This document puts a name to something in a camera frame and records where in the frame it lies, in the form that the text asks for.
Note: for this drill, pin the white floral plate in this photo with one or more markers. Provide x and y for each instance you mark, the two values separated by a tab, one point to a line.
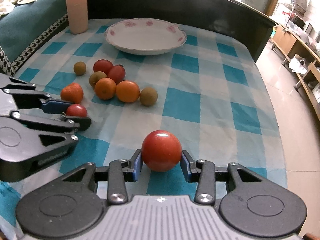
145	36

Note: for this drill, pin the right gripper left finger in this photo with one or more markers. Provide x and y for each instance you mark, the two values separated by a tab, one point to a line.
121	171

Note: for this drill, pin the wooden shelf unit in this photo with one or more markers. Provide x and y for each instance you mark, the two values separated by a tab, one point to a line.
300	59

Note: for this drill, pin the teal houndstooth blanket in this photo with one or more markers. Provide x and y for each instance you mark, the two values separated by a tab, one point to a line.
27	28

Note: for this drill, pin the cream cloth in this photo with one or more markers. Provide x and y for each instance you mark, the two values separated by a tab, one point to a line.
7	6

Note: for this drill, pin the wrinkled orange tangerine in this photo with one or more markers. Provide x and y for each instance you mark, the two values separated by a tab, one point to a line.
72	93

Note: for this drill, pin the dark wooden cabinet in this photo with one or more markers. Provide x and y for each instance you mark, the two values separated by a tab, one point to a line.
227	17

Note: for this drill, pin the pink cylinder bottle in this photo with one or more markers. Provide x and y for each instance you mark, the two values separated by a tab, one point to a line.
77	15

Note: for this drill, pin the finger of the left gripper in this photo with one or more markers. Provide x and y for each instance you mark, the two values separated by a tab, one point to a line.
17	94
57	123

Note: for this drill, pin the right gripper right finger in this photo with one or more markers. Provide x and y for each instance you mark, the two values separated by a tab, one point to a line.
201	172

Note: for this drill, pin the blue checkered tablecloth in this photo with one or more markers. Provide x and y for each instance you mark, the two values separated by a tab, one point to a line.
208	93

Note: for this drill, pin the lone green longan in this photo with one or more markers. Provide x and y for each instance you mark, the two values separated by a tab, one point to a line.
79	68

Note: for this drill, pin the small red tomato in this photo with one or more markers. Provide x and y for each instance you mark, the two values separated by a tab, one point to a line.
76	110

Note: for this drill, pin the large red tomato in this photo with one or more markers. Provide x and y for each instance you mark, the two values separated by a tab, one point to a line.
161	151

